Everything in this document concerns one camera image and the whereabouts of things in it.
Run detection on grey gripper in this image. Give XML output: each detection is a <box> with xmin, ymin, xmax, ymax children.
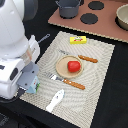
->
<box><xmin>17</xmin><ymin>62</ymin><xmax>39</xmax><ymax>90</ymax></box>

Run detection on light blue milk carton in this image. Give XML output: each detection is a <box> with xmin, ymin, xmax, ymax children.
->
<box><xmin>27</xmin><ymin>77</ymin><xmax>40</xmax><ymax>94</ymax></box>

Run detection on red toy tomato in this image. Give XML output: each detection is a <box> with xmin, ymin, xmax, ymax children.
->
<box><xmin>67</xmin><ymin>61</ymin><xmax>81</xmax><ymax>72</ymax></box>

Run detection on grey frying pan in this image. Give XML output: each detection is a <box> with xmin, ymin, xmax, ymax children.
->
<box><xmin>38</xmin><ymin>34</ymin><xmax>50</xmax><ymax>43</ymax></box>

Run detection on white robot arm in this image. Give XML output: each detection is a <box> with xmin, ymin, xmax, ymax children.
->
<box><xmin>0</xmin><ymin>0</ymin><xmax>40</xmax><ymax>99</ymax></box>

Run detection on white toy fish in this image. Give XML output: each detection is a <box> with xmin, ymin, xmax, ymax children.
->
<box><xmin>46</xmin><ymin>89</ymin><xmax>65</xmax><ymax>112</ymax></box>

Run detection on round wooden plate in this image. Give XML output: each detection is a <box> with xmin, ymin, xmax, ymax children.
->
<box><xmin>56</xmin><ymin>55</ymin><xmax>83</xmax><ymax>79</ymax></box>

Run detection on woven beige placemat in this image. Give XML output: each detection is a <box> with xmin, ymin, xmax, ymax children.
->
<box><xmin>21</xmin><ymin>31</ymin><xmax>114</xmax><ymax>128</ymax></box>

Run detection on grey cooking pot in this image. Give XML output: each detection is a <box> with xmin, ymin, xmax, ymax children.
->
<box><xmin>56</xmin><ymin>0</ymin><xmax>81</xmax><ymax>19</ymax></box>

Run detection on wooden toy stove board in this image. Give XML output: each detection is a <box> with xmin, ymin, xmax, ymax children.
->
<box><xmin>48</xmin><ymin>0</ymin><xmax>128</xmax><ymax>43</ymax></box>

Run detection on cream sink bowl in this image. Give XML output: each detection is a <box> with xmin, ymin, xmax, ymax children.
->
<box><xmin>116</xmin><ymin>4</ymin><xmax>128</xmax><ymax>30</ymax></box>

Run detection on wooden handled toy fork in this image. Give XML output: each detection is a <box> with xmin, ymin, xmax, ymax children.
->
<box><xmin>44</xmin><ymin>72</ymin><xmax>85</xmax><ymax>90</ymax></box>

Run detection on wooden handled toy knife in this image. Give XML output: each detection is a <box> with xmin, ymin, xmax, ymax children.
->
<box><xmin>58</xmin><ymin>50</ymin><xmax>98</xmax><ymax>63</ymax></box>

